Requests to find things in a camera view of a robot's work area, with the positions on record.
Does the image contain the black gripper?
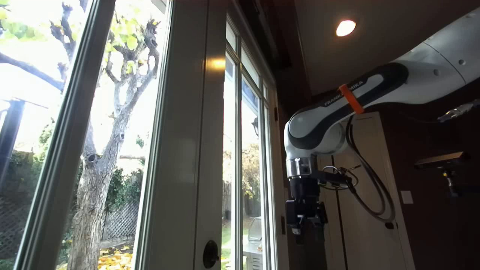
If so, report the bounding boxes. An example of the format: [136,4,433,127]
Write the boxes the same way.
[285,177,327,237]

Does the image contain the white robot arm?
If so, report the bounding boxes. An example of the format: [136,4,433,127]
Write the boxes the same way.
[283,7,480,235]

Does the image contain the bare tree outside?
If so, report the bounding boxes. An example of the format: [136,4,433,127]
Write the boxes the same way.
[13,0,165,270]

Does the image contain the orange strap on arm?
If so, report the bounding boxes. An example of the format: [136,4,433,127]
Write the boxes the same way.
[337,82,366,115]

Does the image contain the recessed ceiling light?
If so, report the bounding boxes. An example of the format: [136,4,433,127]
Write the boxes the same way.
[336,19,357,37]

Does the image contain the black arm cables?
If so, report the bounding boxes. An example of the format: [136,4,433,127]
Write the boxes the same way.
[343,115,397,225]

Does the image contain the white French door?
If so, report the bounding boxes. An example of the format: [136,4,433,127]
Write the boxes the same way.
[133,0,277,270]

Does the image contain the round black deadbolt lock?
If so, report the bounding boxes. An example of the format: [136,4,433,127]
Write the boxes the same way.
[202,240,220,268]

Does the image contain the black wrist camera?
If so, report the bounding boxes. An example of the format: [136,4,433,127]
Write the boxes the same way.
[319,171,352,190]

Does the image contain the white wall light switch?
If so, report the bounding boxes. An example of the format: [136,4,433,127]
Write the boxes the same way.
[400,190,414,205]

